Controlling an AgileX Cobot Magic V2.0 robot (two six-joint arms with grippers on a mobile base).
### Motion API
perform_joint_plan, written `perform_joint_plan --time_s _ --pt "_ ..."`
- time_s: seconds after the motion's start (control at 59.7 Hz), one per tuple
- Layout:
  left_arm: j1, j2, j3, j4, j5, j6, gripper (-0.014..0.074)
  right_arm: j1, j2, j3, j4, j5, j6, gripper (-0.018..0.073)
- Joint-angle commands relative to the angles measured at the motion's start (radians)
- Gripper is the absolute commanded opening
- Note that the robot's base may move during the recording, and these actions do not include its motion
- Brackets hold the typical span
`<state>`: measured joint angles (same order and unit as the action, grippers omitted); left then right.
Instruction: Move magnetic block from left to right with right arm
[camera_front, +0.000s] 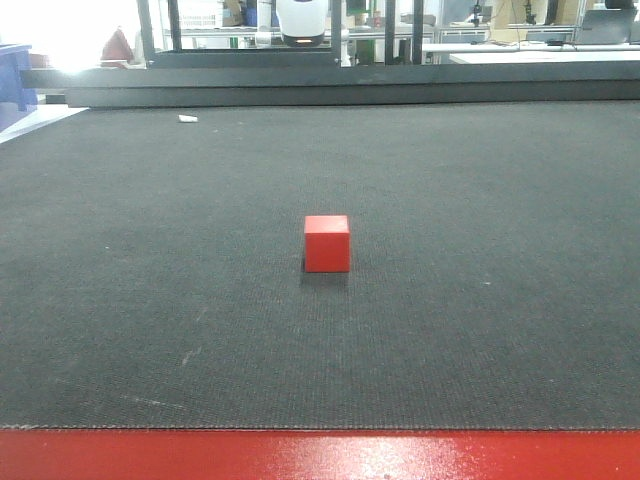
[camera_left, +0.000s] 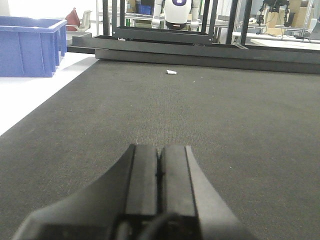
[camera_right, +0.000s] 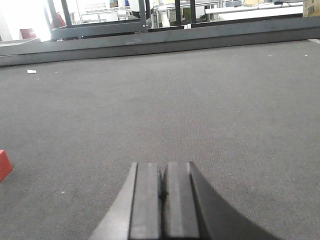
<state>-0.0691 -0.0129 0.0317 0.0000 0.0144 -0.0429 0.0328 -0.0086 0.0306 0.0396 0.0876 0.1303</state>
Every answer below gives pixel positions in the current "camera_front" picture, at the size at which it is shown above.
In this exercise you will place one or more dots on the red magnetic cube block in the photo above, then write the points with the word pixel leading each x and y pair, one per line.
pixel 327 244

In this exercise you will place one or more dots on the black woven table mat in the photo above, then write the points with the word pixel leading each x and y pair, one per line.
pixel 415 267

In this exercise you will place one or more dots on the white robot head unit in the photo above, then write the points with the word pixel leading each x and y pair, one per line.
pixel 302 23

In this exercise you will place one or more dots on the white background table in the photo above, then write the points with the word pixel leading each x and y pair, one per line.
pixel 493 53

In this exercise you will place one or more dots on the red cone object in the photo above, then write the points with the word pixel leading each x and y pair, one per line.
pixel 117 52

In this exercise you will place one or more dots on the blue plastic bin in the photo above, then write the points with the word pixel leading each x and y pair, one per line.
pixel 17 101

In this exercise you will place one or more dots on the black metal frame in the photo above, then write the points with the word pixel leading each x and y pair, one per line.
pixel 316 77

